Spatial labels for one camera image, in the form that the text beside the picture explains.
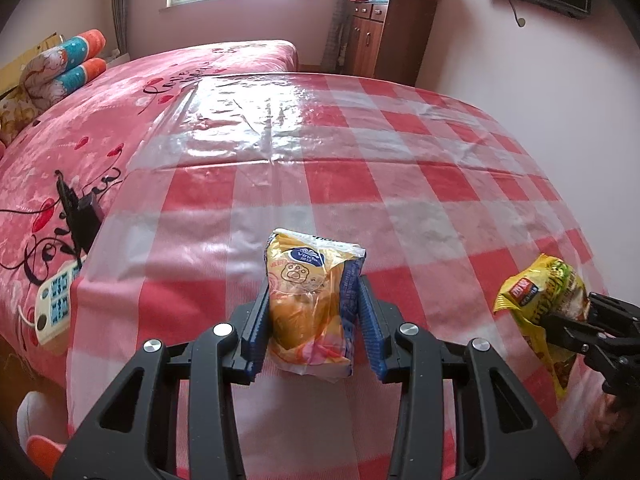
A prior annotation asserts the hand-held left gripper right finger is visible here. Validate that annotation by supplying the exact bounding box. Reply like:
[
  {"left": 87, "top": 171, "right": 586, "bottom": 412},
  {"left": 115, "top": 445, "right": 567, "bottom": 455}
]
[{"left": 356, "top": 274, "right": 581, "bottom": 480}]

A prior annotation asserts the yellow flowered pillow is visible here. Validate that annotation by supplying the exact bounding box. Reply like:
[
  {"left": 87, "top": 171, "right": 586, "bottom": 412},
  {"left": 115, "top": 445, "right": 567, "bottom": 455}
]
[{"left": 0, "top": 85, "right": 43, "bottom": 146}]

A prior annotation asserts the grey curtain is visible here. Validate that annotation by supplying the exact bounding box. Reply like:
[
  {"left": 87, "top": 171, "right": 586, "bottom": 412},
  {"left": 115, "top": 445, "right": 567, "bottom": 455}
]
[{"left": 110, "top": 0, "right": 132, "bottom": 58}]

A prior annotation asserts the patterned curtain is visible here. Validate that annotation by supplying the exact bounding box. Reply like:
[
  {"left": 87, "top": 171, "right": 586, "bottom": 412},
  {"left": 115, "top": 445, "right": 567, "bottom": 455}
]
[{"left": 322, "top": 0, "right": 356, "bottom": 75}]

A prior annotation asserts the yellow cardboard box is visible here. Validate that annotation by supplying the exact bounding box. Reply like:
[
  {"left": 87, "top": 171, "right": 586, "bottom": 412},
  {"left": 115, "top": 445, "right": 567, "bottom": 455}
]
[{"left": 0, "top": 32, "right": 63, "bottom": 96}]

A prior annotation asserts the brown wooden cabinet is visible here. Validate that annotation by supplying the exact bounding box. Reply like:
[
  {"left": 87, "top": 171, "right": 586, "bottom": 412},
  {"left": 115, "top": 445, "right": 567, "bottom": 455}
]
[{"left": 347, "top": 0, "right": 440, "bottom": 86}]

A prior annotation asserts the black charger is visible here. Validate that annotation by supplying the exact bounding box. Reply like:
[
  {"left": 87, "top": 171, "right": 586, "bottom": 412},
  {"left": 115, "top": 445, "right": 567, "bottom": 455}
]
[{"left": 56, "top": 172, "right": 106, "bottom": 256}]

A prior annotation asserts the orange and teal rolled blanket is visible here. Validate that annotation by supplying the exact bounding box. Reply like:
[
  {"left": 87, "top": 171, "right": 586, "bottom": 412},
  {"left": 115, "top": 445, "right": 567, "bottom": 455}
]
[{"left": 20, "top": 29, "right": 108, "bottom": 108}]

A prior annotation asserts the red checked tablecloth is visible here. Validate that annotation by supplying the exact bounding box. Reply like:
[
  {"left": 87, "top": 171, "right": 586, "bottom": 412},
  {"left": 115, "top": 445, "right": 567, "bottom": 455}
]
[{"left": 65, "top": 72, "right": 618, "bottom": 480}]

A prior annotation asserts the yellow snack bag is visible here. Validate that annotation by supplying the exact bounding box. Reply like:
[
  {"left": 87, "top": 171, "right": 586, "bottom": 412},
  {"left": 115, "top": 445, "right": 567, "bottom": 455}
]
[{"left": 492, "top": 253, "right": 591, "bottom": 401}]

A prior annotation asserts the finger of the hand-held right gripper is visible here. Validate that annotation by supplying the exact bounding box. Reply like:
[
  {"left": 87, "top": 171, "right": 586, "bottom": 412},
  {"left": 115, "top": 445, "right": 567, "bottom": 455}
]
[
  {"left": 589, "top": 292, "right": 640, "bottom": 333},
  {"left": 544, "top": 312, "right": 608, "bottom": 356}
]

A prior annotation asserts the yellow bread packet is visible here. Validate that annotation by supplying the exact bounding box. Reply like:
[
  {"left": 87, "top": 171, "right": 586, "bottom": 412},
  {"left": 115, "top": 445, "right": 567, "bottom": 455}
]
[{"left": 263, "top": 229, "right": 368, "bottom": 378}]

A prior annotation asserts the pink bedspread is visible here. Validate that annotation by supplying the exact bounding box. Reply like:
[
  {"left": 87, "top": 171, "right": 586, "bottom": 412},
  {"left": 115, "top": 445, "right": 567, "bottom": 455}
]
[{"left": 0, "top": 40, "right": 299, "bottom": 391}]

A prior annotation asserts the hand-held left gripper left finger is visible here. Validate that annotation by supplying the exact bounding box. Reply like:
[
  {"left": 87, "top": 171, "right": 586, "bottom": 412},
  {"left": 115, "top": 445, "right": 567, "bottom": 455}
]
[{"left": 52, "top": 280, "right": 273, "bottom": 480}]

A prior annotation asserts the beige power strip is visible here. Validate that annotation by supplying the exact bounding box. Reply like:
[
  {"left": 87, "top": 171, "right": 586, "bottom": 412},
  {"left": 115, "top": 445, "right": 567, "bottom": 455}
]
[{"left": 36, "top": 255, "right": 87, "bottom": 346}]

